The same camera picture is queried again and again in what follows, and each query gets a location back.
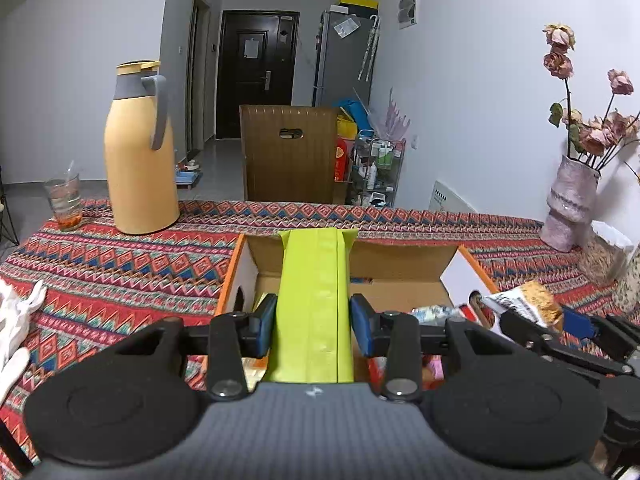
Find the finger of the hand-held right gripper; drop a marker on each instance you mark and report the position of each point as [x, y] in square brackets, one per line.
[580, 325]
[530, 335]

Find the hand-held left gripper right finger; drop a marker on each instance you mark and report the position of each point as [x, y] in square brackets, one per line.
[361, 325]

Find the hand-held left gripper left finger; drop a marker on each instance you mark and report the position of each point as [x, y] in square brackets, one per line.
[266, 325]

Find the white orange cracker packet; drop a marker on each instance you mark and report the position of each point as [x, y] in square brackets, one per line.
[535, 300]

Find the long green snack packet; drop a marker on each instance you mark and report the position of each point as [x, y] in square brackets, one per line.
[310, 310]

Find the orange cardboard box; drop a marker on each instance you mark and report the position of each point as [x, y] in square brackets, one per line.
[400, 265]

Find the light patterned container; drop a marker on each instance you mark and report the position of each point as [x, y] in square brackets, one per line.
[630, 285]

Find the clear plastic food jar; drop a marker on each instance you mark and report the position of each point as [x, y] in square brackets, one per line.
[600, 260]

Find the pink textured vase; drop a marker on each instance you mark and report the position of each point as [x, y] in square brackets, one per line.
[567, 210]

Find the metal storage cart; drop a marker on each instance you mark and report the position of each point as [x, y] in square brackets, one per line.
[380, 175]

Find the red gift box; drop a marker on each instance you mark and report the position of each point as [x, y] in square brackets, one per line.
[344, 160]

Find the blue pet feeding tray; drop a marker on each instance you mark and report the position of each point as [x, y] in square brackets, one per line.
[189, 177]

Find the dried pink roses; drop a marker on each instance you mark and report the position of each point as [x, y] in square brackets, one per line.
[595, 137]

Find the yellow bag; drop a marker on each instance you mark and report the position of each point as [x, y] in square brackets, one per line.
[347, 127]

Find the yellow thermos jug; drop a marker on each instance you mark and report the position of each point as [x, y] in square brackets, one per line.
[140, 170]

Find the blue plastic item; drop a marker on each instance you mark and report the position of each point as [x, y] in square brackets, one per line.
[355, 110]

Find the black entrance door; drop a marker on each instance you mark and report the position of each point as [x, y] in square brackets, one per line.
[235, 100]

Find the drinking glass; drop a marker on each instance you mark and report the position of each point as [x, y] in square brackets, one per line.
[62, 205]

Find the white cloth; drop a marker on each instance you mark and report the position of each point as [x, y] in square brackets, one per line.
[15, 320]

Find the grey refrigerator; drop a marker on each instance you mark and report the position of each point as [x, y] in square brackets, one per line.
[335, 70]

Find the white paper notice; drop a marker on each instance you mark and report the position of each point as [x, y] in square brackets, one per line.
[250, 48]

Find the white folded umbrella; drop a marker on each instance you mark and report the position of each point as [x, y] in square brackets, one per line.
[370, 45]

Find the clear plastic pouch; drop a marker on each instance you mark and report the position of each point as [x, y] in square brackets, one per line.
[346, 26]

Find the yellow box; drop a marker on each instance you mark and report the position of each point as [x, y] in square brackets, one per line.
[360, 1]

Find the white vented wall panel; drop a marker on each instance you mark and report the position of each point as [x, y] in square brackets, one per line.
[452, 200]

